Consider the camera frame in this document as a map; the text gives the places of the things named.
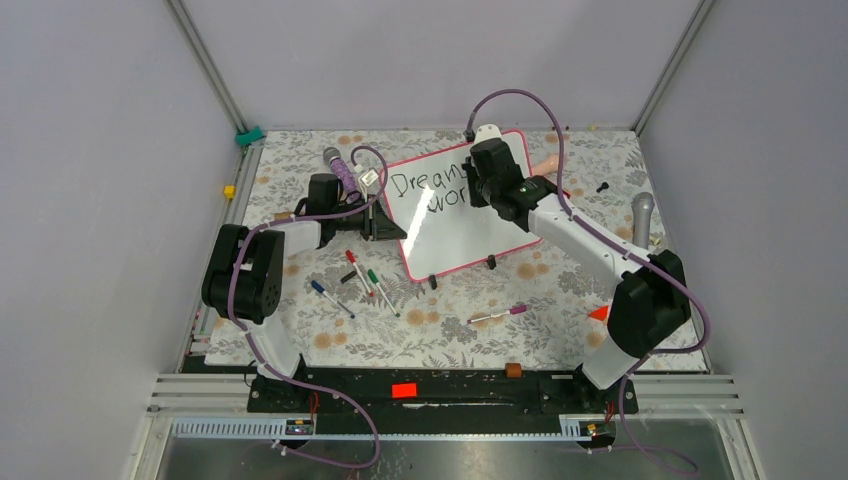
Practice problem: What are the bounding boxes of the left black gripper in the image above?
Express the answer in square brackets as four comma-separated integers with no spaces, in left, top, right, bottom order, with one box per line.
[330,194,406,241]

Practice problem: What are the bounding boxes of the pink framed whiteboard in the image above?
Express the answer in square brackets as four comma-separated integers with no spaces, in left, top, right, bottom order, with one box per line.
[382,144,540,282]

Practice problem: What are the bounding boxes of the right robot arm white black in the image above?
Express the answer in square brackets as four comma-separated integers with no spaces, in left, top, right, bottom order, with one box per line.
[463,138,691,412]

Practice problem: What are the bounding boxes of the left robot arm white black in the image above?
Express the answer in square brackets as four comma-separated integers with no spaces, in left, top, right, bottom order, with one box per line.
[201,173,407,411]

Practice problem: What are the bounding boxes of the red capped marker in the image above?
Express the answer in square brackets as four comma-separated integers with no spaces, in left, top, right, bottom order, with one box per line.
[345,250,374,298]

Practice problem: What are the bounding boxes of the green capped marker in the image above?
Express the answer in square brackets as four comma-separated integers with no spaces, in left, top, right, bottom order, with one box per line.
[367,269,400,318]

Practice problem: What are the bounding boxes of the black marker cap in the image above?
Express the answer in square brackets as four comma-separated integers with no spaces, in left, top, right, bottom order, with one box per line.
[339,271,358,284]

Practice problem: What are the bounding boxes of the pink toy microphone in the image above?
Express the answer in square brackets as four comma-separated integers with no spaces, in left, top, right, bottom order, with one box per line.
[531,154,560,176]

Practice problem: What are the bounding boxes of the floral patterned table mat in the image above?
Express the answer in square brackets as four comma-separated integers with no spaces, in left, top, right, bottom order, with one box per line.
[203,128,709,373]

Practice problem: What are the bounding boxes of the blue capped marker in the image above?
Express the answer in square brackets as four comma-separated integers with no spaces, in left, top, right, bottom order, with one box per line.
[310,280,356,319]

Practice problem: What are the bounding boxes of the purple glitter microphone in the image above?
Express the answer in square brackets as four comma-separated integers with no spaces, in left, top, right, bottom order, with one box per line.
[323,147,361,201]

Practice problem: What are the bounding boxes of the pink capped marker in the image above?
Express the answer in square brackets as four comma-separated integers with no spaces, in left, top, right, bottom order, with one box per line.
[466,305,528,324]

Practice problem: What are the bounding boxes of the silver grey microphone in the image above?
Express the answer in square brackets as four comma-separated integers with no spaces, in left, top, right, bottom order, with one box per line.
[631,192,655,249]

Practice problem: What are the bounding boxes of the red tape label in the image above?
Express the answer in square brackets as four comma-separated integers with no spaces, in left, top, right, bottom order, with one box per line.
[391,382,418,399]

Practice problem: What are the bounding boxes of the small red cone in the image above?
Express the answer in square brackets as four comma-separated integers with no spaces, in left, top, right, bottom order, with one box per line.
[588,305,610,322]

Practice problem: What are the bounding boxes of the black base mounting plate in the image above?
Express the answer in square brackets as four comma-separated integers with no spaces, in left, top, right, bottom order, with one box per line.
[247,366,639,435]

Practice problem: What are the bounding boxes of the small brown block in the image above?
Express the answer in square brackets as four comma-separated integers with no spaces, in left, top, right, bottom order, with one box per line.
[504,362,523,379]

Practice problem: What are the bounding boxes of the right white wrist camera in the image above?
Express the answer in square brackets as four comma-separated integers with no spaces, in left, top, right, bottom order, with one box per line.
[471,124,502,144]

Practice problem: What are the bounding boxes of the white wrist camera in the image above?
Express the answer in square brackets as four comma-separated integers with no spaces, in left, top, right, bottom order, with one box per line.
[355,165,382,195]
[471,124,502,144]

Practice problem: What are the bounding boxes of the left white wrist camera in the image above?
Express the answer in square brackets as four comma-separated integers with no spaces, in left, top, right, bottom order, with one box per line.
[355,165,382,195]

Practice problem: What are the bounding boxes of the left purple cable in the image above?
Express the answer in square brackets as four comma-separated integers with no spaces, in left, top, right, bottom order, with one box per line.
[225,145,391,472]

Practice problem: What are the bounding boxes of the teal corner bracket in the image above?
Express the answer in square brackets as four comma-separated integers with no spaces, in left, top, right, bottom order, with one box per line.
[235,126,265,148]

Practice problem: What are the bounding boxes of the aluminium slotted rail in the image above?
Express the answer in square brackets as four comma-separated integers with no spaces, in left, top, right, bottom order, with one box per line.
[170,415,607,443]

